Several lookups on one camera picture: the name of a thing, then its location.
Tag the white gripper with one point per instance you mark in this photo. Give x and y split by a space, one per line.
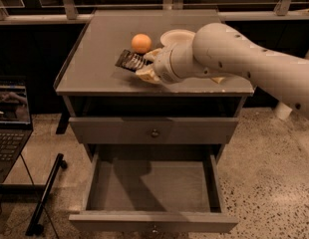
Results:
163 66

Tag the black rxbar chocolate bar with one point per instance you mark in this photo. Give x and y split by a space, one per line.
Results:
131 61

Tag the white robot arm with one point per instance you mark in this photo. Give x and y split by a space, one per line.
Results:
217 50

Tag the top drawer knob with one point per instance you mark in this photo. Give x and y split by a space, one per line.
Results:
155 133

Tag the closed top drawer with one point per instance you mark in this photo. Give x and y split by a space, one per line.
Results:
138 130

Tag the grey drawer cabinet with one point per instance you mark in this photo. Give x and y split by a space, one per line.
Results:
93 86

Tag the open middle drawer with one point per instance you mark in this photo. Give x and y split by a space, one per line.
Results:
134 195

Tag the orange fruit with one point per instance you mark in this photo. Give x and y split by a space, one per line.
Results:
141 43

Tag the white bowl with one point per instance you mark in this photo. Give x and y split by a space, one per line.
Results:
176 36

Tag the green yellow sponge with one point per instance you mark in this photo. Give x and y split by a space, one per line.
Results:
218 80

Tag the black laptop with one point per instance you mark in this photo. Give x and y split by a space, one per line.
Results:
15 121

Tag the black stand leg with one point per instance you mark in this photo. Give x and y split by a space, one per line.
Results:
42 193

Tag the metal railing frame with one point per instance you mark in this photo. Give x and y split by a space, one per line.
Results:
34 12

